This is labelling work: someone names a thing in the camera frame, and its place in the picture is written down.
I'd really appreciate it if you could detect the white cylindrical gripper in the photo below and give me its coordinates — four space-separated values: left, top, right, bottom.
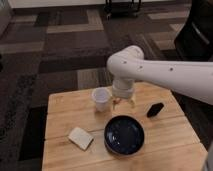
112 79 136 110

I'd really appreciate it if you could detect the black eraser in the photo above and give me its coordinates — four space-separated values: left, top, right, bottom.
147 103 164 118

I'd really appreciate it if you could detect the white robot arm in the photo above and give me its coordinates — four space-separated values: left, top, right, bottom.
107 45 213 105

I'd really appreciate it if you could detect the white sponge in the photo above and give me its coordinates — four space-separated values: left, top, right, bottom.
68 127 93 150

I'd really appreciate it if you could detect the white plastic cup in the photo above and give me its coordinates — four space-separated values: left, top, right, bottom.
92 87 111 112

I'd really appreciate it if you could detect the dark blue bowl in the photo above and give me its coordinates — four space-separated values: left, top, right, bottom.
104 115 145 155

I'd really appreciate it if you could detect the black office chair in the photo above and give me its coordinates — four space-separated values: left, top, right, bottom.
174 0 213 62

